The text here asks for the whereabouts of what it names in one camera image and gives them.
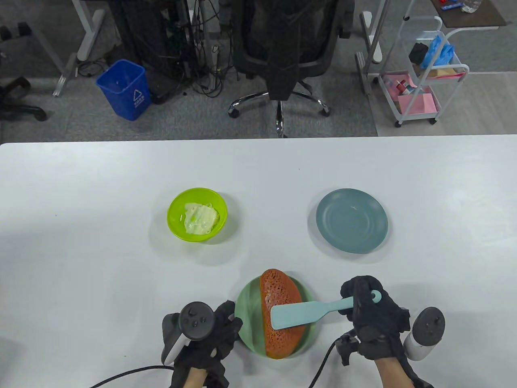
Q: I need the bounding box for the white trolley cart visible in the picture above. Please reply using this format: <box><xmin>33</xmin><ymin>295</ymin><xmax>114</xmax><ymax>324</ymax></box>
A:
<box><xmin>378</xmin><ymin>16</ymin><xmax>470</xmax><ymax>128</ymax></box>

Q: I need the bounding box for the pink folder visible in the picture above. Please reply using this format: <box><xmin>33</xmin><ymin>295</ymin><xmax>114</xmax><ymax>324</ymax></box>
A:
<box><xmin>398</xmin><ymin>94</ymin><xmax>437</xmax><ymax>116</ymax></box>

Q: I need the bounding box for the black and white controller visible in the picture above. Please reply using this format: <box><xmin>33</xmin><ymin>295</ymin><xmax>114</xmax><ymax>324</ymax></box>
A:
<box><xmin>404</xmin><ymin>307</ymin><xmax>446</xmax><ymax>361</ymax></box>
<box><xmin>162</xmin><ymin>301</ymin><xmax>215</xmax><ymax>364</ymax></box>

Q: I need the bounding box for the black glove cable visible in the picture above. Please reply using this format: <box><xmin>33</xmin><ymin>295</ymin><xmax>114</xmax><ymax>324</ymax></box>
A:
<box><xmin>309</xmin><ymin>329</ymin><xmax>360</xmax><ymax>388</ymax></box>
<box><xmin>89</xmin><ymin>365</ymin><xmax>175</xmax><ymax>388</ymax></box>

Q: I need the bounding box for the blue plastic bag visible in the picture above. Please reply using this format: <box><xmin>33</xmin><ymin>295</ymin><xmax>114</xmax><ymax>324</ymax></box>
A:
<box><xmin>420</xmin><ymin>35</ymin><xmax>455</xmax><ymax>69</ymax></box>

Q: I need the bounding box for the person's left forearm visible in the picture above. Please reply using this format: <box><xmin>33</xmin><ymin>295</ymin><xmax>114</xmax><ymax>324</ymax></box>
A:
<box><xmin>182</xmin><ymin>366</ymin><xmax>210</xmax><ymax>388</ymax></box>

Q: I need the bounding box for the person's right hand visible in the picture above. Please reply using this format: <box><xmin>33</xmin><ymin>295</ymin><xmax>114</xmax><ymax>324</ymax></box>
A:
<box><xmin>340</xmin><ymin>276</ymin><xmax>412</xmax><ymax>361</ymax></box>

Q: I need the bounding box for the grey metal table leg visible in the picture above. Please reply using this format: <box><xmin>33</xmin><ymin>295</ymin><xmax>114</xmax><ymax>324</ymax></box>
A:
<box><xmin>24</xmin><ymin>24</ymin><xmax>79</xmax><ymax>97</ymax></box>

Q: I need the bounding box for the pale green plate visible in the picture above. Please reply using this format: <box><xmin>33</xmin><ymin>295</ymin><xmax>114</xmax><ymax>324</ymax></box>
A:
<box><xmin>235</xmin><ymin>276</ymin><xmax>317</xmax><ymax>358</ymax></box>

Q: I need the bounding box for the black cloth bundle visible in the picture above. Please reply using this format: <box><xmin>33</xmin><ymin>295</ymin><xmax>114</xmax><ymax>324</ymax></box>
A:
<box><xmin>409</xmin><ymin>42</ymin><xmax>429</xmax><ymax>64</ymax></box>

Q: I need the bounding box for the teal dessert spatula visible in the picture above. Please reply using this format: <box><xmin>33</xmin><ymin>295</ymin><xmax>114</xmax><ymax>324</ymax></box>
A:
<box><xmin>271</xmin><ymin>290</ymin><xmax>382</xmax><ymax>330</ymax></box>

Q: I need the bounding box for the person's right forearm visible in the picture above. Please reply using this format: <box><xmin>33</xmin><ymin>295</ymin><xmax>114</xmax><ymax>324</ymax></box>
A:
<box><xmin>375</xmin><ymin>356</ymin><xmax>416</xmax><ymax>388</ymax></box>

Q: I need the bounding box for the blue-grey plate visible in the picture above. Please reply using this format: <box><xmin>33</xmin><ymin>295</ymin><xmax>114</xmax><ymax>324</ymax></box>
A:
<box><xmin>316</xmin><ymin>188</ymin><xmax>389</xmax><ymax>254</ymax></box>

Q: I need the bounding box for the brown side table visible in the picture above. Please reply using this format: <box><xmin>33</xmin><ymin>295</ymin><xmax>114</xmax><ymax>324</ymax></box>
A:
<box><xmin>429</xmin><ymin>0</ymin><xmax>507</xmax><ymax>29</ymax></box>

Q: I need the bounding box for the black chair base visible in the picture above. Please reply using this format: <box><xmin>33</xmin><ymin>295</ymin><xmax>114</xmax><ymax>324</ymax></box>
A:
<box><xmin>0</xmin><ymin>22</ymin><xmax>48</xmax><ymax>122</ymax></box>

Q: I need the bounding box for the tangle of black cables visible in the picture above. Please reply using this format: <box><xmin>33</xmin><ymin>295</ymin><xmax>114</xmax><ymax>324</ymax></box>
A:
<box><xmin>184</xmin><ymin>0</ymin><xmax>241</xmax><ymax>98</ymax></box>

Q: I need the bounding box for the person's left hand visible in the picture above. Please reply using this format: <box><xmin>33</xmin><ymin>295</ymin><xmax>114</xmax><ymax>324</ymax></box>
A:
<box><xmin>170</xmin><ymin>300</ymin><xmax>244</xmax><ymax>388</ymax></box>

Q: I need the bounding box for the black computer tower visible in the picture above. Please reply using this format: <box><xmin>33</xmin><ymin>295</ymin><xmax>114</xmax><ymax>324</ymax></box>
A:
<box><xmin>111</xmin><ymin>0</ymin><xmax>190</xmax><ymax>103</ymax></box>

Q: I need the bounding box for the blue trash bin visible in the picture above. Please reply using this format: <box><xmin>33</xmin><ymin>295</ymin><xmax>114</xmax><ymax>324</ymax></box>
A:
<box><xmin>96</xmin><ymin>60</ymin><xmax>152</xmax><ymax>121</ymax></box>

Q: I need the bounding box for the brown bread slice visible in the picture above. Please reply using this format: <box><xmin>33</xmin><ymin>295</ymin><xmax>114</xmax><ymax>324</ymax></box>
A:
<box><xmin>259</xmin><ymin>269</ymin><xmax>307</xmax><ymax>359</ymax></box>

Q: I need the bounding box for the black office chair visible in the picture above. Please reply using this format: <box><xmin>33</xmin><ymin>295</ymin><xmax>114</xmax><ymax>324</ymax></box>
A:
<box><xmin>228</xmin><ymin>0</ymin><xmax>355</xmax><ymax>139</ymax></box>

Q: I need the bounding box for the lime green bowl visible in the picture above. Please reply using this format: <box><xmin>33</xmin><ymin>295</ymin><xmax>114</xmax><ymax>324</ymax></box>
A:
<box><xmin>167</xmin><ymin>188</ymin><xmax>228</xmax><ymax>243</ymax></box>

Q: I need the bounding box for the white desk leg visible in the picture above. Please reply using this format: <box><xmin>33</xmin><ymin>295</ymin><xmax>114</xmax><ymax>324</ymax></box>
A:
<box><xmin>72</xmin><ymin>0</ymin><xmax>106</xmax><ymax>61</ymax></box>
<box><xmin>361</xmin><ymin>11</ymin><xmax>383</xmax><ymax>63</ymax></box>

